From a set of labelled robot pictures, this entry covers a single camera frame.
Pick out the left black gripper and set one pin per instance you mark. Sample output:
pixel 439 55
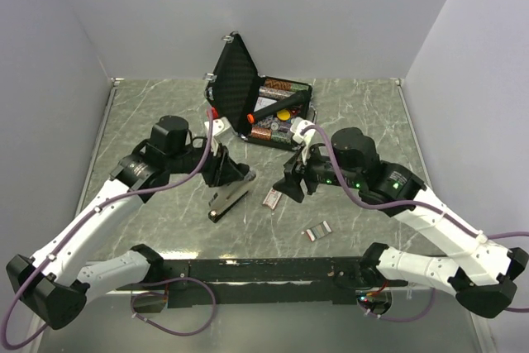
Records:
pixel 215 174

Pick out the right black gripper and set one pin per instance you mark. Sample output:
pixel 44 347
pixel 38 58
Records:
pixel 290 184

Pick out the black stapler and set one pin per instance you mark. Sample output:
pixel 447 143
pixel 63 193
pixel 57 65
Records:
pixel 227 196

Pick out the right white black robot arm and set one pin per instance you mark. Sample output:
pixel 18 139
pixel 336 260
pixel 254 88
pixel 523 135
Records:
pixel 476 270

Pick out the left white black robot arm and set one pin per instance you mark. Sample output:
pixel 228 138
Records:
pixel 56 282

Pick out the striped staple strip pack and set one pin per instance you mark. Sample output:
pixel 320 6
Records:
pixel 318 231

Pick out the black poker chip case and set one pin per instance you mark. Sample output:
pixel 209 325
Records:
pixel 235 88

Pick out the yellow poker chip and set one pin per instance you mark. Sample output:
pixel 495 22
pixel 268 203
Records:
pixel 283 115

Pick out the black marker orange cap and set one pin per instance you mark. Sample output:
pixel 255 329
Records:
pixel 297 99

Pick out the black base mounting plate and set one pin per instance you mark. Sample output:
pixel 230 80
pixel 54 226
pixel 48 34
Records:
pixel 279 280

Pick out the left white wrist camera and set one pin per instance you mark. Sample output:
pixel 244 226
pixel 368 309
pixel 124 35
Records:
pixel 217 127

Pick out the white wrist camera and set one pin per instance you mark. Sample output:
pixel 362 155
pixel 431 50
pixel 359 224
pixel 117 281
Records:
pixel 217 127
pixel 302 131

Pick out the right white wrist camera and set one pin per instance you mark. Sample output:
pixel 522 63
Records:
pixel 302 131

